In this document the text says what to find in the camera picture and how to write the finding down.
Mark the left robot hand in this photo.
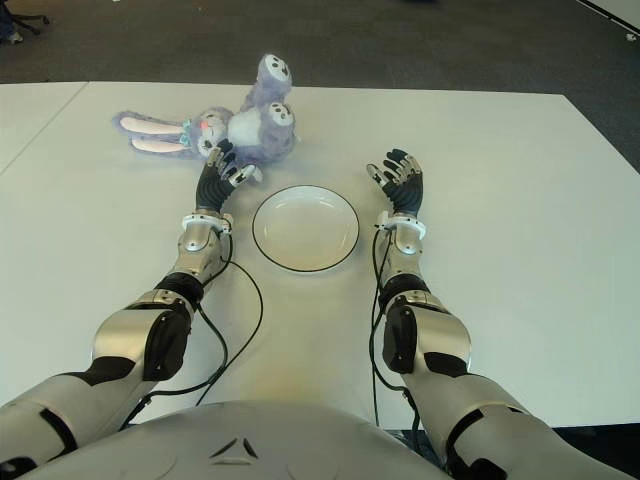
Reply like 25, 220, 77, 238
193, 141, 264, 214

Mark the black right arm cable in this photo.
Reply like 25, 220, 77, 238
368, 223, 427, 454

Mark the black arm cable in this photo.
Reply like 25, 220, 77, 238
368, 223, 427, 454
117, 227, 265, 432

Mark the grey robot torso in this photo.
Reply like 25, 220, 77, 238
29, 398, 451, 480

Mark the white board panel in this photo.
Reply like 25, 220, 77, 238
574, 0, 640, 32

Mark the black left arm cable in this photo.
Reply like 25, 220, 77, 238
117, 227, 265, 432

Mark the person leg with sneaker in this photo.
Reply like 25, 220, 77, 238
0, 0, 24, 45

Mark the purple plush bunny doll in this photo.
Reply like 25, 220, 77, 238
112, 52, 297, 170

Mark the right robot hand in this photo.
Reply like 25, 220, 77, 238
366, 147, 427, 219

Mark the white plate black rim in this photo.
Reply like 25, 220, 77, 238
251, 184, 361, 275

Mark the black office chair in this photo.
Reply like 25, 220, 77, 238
8, 0, 51, 27

